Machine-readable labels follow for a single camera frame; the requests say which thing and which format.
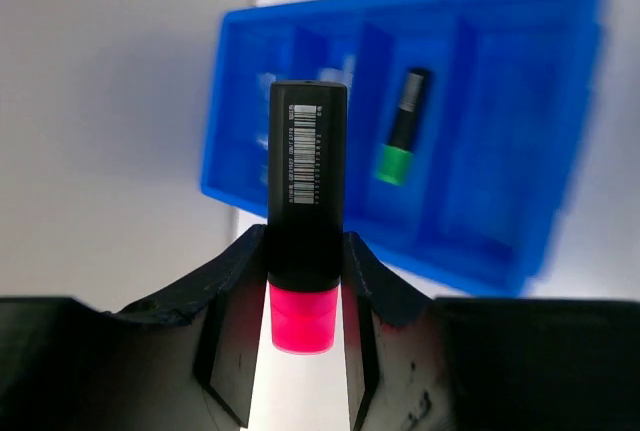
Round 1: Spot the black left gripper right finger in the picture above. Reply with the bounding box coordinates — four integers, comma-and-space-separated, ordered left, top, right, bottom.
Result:
342, 232, 639, 430

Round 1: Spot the blue compartment tray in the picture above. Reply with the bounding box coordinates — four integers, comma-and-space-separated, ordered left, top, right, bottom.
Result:
201, 0, 602, 296

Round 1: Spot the pink cap black highlighter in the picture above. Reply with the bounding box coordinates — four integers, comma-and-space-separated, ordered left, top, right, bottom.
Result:
264, 80, 347, 355

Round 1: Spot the green cap black highlighter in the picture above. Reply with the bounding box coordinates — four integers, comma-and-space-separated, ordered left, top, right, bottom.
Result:
376, 67, 433, 186

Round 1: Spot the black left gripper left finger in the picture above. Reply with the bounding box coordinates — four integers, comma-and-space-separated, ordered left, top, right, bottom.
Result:
1, 225, 266, 430

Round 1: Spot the clear glue bottle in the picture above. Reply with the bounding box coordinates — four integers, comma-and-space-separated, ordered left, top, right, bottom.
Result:
253, 72, 278, 187

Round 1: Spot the light blue highlighter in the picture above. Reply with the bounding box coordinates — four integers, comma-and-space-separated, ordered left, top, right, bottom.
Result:
318, 54, 356, 97

